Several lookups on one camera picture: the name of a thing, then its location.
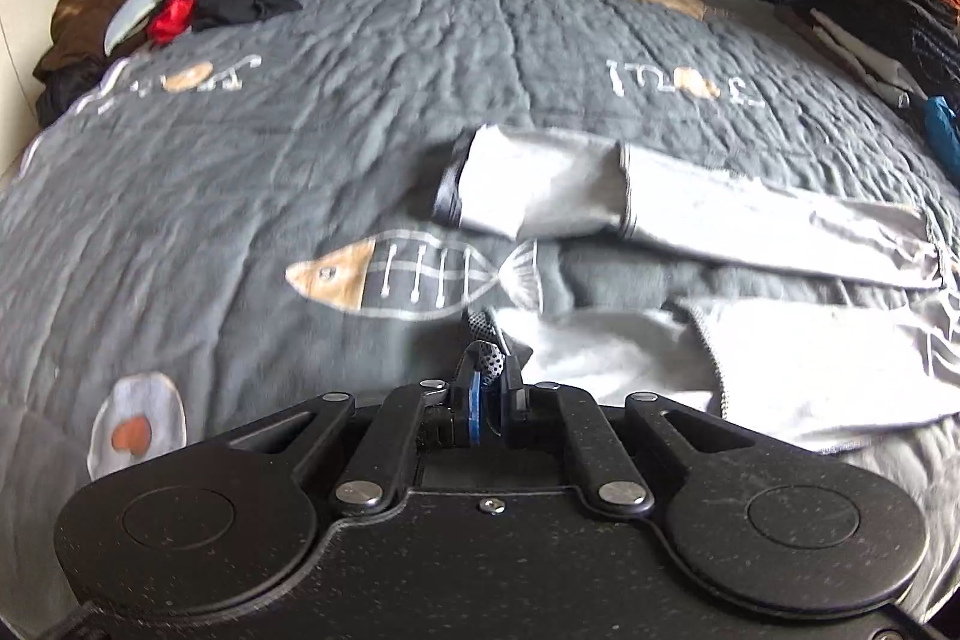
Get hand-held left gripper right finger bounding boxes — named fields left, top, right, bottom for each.
left=501, top=359, right=758, bottom=513

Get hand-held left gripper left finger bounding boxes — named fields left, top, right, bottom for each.
left=221, top=370, right=485, bottom=515

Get light grey pants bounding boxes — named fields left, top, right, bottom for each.
left=431, top=124, right=960, bottom=453

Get stack of dark white clothes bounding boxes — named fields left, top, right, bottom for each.
left=780, top=0, right=960, bottom=112

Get grey printed blanket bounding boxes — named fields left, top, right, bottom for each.
left=0, top=0, right=960, bottom=611

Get red cloth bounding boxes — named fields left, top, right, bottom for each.
left=146, top=0, right=197, bottom=46

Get light blue cloth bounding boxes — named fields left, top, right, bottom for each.
left=103, top=0, right=212, bottom=58

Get brown jacket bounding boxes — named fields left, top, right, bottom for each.
left=34, top=0, right=226, bottom=124

